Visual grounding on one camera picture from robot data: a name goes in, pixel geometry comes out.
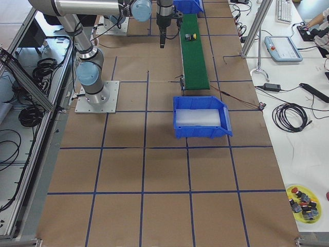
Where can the yellow push button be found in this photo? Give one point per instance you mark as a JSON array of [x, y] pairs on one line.
[[189, 37]]

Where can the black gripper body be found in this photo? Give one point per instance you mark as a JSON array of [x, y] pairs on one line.
[[162, 22]]

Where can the aluminium frame post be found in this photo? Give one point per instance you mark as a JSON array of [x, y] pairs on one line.
[[255, 27]]

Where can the teach pendant tablet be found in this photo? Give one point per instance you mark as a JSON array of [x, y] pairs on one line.
[[282, 49]]

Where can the yellow plate of buttons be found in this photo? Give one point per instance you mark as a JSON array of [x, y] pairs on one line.
[[304, 204]]

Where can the black power adapter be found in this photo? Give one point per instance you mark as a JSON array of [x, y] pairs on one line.
[[272, 87]]

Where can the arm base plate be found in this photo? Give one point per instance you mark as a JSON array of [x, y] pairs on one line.
[[109, 25], [103, 102]]

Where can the white keyboard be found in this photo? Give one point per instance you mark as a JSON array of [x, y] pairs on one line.
[[283, 11]]

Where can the left blue plastic bin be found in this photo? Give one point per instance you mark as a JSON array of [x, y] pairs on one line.
[[189, 6]]

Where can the blue plastic bin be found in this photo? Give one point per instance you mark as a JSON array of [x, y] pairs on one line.
[[189, 6], [202, 102]]

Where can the white foam pad right bin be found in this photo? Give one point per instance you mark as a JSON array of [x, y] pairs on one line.
[[197, 117]]

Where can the right blue plastic bin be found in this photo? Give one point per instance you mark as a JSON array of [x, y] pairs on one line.
[[202, 102]]

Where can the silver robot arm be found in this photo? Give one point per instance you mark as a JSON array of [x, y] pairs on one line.
[[90, 69]]

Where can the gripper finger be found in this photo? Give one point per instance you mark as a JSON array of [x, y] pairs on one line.
[[178, 16], [163, 34]]

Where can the green conveyor belt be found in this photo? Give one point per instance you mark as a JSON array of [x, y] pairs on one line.
[[195, 76]]

